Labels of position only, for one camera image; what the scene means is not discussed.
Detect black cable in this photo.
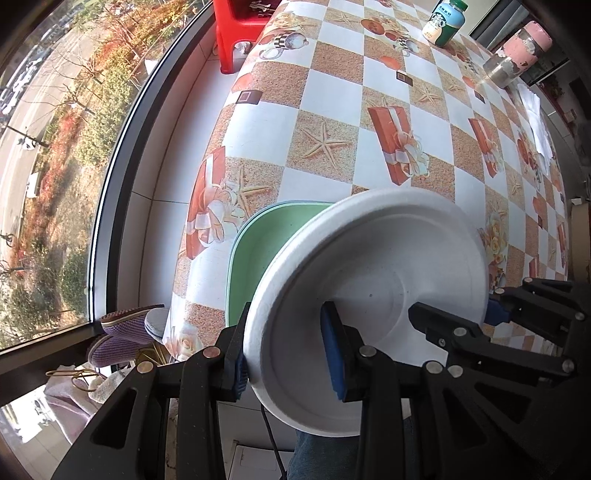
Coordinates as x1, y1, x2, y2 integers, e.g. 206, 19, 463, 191
260, 405, 288, 480

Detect white box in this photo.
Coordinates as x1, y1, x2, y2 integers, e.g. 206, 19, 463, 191
222, 442, 296, 480

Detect pink lid glass jar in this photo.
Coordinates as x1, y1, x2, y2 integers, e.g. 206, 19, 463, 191
482, 21, 552, 88

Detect green plate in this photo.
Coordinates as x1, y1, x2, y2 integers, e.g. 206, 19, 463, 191
226, 200, 335, 324

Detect black window frame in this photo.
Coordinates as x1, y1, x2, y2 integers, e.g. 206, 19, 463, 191
0, 14, 218, 407

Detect person's blue jeans leg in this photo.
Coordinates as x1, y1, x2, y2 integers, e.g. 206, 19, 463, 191
286, 428, 366, 480

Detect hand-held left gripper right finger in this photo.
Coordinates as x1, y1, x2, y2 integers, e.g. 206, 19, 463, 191
321, 301, 536, 480

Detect red plastic stool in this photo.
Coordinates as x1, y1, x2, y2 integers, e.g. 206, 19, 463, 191
212, 0, 284, 75

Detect patterned checkered tablecloth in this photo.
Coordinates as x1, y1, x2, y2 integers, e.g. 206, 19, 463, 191
164, 0, 570, 365

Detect white paper napkins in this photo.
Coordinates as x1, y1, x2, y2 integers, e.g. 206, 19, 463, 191
515, 83, 555, 158

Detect gold wire hanger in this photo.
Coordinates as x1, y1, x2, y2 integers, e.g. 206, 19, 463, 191
46, 364, 103, 393

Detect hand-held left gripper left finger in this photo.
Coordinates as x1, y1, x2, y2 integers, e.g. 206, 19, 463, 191
51, 302, 253, 480

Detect lavender cloth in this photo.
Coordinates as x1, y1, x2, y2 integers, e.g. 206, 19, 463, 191
44, 383, 95, 441

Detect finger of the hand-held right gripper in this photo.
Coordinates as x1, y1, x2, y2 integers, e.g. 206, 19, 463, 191
409, 302, 577, 378
486, 277, 591, 345

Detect white cloth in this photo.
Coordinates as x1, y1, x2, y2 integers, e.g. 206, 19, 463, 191
90, 371, 127, 404

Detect purple slipper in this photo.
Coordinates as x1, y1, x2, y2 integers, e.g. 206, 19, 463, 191
88, 305, 164, 366

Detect green cap drink bottle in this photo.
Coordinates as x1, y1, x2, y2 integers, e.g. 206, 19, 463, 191
422, 0, 469, 47

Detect white paper plate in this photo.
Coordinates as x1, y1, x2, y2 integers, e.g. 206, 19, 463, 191
243, 188, 489, 437

